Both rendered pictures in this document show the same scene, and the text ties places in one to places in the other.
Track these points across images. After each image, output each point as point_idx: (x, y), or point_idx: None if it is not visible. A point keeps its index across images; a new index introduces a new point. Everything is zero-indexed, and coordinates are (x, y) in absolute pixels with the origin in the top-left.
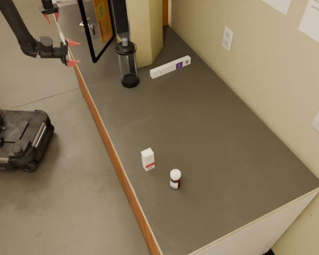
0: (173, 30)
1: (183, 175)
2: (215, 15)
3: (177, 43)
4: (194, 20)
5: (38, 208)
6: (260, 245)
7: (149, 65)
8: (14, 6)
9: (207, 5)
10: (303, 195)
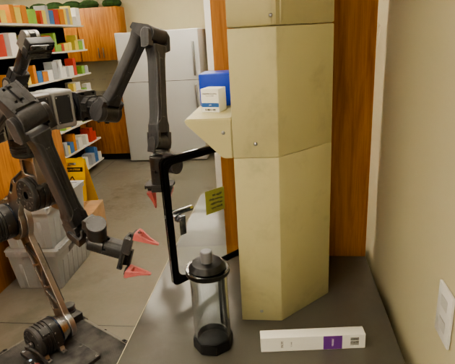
0: (375, 269)
1: None
2: (427, 253)
3: (363, 295)
4: (399, 257)
5: None
6: None
7: (274, 321)
8: (58, 161)
9: (417, 227)
10: None
